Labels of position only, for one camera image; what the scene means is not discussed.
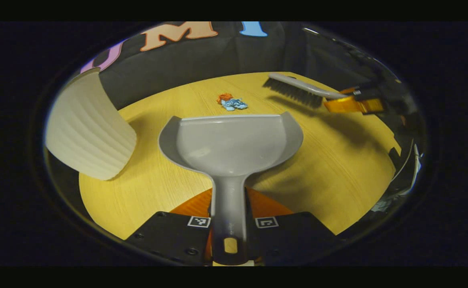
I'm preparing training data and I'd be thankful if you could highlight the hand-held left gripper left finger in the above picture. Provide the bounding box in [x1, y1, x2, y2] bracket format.
[125, 187, 214, 266]

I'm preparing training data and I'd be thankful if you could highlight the small grey broom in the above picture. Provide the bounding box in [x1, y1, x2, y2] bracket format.
[263, 72, 348, 108]

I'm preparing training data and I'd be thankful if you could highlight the wooden desktop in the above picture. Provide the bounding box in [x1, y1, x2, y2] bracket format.
[78, 72, 402, 240]

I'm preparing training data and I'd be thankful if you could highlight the white ribbed garbage bin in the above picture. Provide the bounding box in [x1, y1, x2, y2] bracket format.
[45, 67, 138, 181]

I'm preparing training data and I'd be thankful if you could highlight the black backdrop cloth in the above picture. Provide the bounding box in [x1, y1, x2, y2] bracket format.
[80, 21, 402, 110]

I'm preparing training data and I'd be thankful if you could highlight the blue paper scrap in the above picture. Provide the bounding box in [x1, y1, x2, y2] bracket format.
[221, 98, 248, 111]

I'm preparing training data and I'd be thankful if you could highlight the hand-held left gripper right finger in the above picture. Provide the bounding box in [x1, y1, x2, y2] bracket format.
[245, 187, 340, 266]

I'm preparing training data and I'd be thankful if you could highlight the grey dustpan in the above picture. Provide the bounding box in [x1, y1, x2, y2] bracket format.
[158, 111, 304, 265]

